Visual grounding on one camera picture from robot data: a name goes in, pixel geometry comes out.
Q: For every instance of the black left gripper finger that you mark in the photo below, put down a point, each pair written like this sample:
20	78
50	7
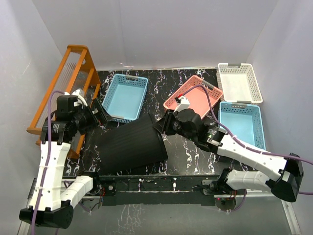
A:
98	120
100	113

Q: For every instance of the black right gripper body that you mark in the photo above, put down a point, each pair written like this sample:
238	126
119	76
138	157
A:
173	126

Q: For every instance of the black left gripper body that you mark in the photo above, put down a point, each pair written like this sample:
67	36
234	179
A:
83	119

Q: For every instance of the blue perforated basket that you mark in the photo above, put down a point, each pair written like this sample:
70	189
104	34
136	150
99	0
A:
125	96
244	121

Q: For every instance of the large black ribbed bin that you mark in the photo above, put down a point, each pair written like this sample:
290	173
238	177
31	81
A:
130	146

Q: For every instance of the pink perforated basket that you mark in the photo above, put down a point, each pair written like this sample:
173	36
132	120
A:
196	97

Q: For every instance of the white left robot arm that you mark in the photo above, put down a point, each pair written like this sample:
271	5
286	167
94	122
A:
49	205

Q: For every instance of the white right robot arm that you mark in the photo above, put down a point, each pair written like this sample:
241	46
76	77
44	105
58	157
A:
279	174

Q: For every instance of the orange wooden rack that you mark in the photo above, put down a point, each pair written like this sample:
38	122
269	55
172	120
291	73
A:
76	71

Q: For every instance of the white perforated basket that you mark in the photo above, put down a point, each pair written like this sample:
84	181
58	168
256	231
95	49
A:
238	83

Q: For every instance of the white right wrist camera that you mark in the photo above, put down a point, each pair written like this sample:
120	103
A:
182	103

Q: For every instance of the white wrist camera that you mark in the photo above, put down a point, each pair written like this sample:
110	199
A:
80	96
182	103

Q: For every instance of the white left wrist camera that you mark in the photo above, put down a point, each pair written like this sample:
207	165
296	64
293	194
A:
80	96

